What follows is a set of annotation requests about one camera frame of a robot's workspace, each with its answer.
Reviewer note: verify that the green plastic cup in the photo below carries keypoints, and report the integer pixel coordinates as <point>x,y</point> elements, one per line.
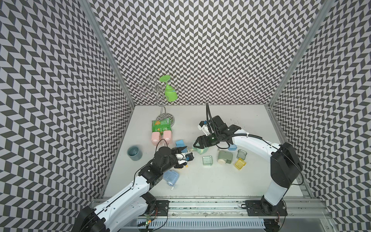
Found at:
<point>169,92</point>

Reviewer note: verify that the green snack packet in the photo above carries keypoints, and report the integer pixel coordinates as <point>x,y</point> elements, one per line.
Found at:
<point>161,125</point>

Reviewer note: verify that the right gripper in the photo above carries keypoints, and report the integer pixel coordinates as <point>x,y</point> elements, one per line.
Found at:
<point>201,140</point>

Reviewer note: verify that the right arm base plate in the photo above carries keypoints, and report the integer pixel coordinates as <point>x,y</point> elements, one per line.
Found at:
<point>264,208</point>

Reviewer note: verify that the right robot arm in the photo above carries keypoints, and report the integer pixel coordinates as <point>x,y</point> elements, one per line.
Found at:
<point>284,162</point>

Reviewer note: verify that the mint green pencil sharpener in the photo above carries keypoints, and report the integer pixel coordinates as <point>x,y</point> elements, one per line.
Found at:
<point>199,150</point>

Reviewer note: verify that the aluminium front rail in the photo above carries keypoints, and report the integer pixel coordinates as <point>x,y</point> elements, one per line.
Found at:
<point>217,207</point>

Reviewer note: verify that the grey transparent tray right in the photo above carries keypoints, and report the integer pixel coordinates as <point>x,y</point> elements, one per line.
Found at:
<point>241,154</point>

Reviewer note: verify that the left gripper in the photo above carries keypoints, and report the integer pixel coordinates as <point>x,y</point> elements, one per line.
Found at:
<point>177,150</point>

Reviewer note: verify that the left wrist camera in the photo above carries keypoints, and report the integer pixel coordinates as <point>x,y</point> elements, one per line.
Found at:
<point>184,157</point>

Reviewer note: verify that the yellow transparent tray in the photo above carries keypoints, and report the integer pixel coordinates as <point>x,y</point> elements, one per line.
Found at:
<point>240,163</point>

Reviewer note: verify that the light blue pencil sharpener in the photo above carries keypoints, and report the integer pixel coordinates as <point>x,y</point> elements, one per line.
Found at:
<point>171,177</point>

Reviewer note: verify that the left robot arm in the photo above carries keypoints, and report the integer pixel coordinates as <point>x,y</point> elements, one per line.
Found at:
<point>135,199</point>

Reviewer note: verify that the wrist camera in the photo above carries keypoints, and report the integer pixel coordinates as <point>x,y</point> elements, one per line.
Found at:
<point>184,157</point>
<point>203,126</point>

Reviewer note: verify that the blue transparent tray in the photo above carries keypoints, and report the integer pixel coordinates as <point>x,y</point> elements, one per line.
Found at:
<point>232,148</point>

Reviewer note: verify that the teal ceramic cup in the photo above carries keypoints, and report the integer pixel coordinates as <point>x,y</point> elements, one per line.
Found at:
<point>134,153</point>

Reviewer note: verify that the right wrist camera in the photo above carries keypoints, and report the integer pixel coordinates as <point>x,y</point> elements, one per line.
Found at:
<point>203,126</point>

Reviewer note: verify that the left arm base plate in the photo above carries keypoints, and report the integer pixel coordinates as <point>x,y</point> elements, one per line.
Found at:
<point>159,208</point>

